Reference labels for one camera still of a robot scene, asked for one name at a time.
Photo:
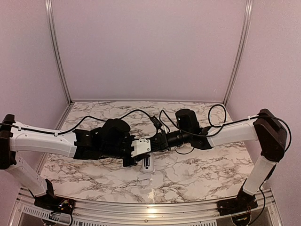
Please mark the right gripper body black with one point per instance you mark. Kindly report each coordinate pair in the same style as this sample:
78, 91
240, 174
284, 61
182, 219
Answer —
166, 144

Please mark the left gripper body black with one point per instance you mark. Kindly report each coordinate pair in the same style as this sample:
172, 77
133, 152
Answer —
114, 153

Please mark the white remote control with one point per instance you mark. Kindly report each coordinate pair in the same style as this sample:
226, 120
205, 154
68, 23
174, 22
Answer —
149, 169

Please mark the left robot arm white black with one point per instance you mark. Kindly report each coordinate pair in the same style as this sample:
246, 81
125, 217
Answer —
112, 140

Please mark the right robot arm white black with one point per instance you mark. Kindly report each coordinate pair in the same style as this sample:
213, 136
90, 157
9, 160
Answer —
273, 134

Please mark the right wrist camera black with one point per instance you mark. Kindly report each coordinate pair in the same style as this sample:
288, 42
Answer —
159, 125

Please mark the front aluminium rail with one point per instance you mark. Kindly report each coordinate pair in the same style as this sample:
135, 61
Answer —
98, 213

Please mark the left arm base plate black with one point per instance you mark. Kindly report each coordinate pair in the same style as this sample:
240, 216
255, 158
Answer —
54, 203

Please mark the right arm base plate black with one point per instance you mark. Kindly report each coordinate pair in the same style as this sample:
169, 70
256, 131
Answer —
235, 205

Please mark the right aluminium frame post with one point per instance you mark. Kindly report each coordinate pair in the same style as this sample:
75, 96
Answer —
241, 47

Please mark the aluminium frame post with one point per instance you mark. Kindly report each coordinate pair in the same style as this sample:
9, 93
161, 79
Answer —
55, 47
241, 47

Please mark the left aluminium frame post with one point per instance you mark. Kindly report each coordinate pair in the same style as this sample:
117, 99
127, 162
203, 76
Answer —
55, 47

